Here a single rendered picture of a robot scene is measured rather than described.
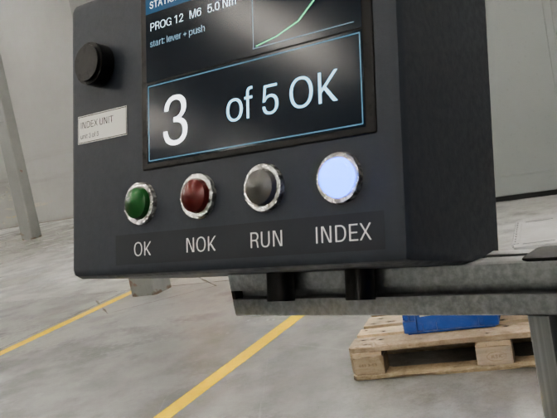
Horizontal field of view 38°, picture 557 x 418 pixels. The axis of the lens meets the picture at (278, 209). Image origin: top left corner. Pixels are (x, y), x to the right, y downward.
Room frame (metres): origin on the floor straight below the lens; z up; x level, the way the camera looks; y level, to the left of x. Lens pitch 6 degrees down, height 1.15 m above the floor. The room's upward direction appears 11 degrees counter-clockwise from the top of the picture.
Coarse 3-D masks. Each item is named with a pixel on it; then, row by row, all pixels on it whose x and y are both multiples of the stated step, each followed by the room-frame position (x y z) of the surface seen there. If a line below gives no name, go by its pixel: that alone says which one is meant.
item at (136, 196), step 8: (136, 184) 0.51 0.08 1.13; (144, 184) 0.50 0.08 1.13; (128, 192) 0.50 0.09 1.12; (136, 192) 0.50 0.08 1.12; (144, 192) 0.50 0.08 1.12; (152, 192) 0.50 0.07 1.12; (128, 200) 0.50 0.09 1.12; (136, 200) 0.50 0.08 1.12; (144, 200) 0.50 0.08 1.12; (152, 200) 0.50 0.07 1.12; (128, 208) 0.50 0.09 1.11; (136, 208) 0.50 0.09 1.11; (144, 208) 0.50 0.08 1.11; (152, 208) 0.50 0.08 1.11; (128, 216) 0.51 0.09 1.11; (136, 216) 0.50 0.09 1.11; (144, 216) 0.50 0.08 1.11; (152, 216) 0.50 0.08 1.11; (144, 224) 0.50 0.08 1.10
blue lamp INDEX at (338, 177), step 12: (336, 156) 0.41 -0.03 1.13; (348, 156) 0.41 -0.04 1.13; (324, 168) 0.41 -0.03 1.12; (336, 168) 0.40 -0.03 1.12; (348, 168) 0.40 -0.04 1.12; (360, 168) 0.40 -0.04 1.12; (324, 180) 0.41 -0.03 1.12; (336, 180) 0.40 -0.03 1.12; (348, 180) 0.40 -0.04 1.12; (360, 180) 0.40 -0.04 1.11; (324, 192) 0.41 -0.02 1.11; (336, 192) 0.40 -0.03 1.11; (348, 192) 0.40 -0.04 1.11
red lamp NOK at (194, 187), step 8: (192, 176) 0.48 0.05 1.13; (200, 176) 0.47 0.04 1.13; (208, 176) 0.47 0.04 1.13; (184, 184) 0.48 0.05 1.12; (192, 184) 0.47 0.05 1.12; (200, 184) 0.47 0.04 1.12; (208, 184) 0.47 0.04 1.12; (184, 192) 0.47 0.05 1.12; (192, 192) 0.47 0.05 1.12; (200, 192) 0.46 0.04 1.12; (208, 192) 0.47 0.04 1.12; (184, 200) 0.47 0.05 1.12; (192, 200) 0.47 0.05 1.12; (200, 200) 0.46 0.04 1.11; (208, 200) 0.47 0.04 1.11; (184, 208) 0.48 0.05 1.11; (192, 208) 0.47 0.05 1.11; (200, 208) 0.47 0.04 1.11; (208, 208) 0.47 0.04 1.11; (192, 216) 0.47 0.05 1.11; (200, 216) 0.47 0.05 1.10
